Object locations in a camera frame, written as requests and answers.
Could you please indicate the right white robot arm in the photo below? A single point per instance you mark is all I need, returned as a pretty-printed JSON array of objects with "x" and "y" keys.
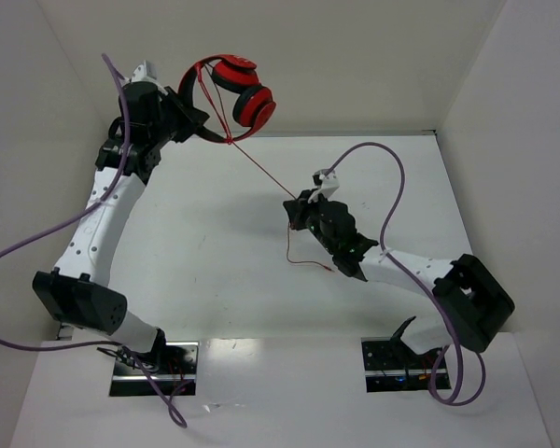
[{"x": 472, "y": 305}]

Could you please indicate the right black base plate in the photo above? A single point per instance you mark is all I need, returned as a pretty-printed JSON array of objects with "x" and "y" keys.
[{"x": 392, "y": 367}]

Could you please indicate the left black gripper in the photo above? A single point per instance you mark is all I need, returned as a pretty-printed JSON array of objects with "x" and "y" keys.
[{"x": 178, "y": 114}]

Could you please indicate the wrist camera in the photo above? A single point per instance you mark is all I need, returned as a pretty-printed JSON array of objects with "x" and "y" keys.
[
  {"x": 144, "y": 72},
  {"x": 326, "y": 183}
]

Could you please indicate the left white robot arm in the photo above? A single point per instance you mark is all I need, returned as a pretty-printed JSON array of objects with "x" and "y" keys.
[{"x": 76, "y": 291}]

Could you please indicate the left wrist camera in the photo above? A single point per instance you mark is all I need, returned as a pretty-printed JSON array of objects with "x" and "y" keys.
[{"x": 144, "y": 72}]

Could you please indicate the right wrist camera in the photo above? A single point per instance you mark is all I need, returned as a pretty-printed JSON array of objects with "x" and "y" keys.
[{"x": 326, "y": 183}]

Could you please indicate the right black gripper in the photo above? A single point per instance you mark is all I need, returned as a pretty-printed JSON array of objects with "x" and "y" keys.
[{"x": 298, "y": 209}]

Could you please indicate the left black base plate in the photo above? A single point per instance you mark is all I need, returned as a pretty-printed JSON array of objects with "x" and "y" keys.
[{"x": 176, "y": 375}]

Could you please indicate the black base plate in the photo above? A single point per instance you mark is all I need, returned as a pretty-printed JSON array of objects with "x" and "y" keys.
[
  {"x": 392, "y": 367},
  {"x": 176, "y": 375}
]

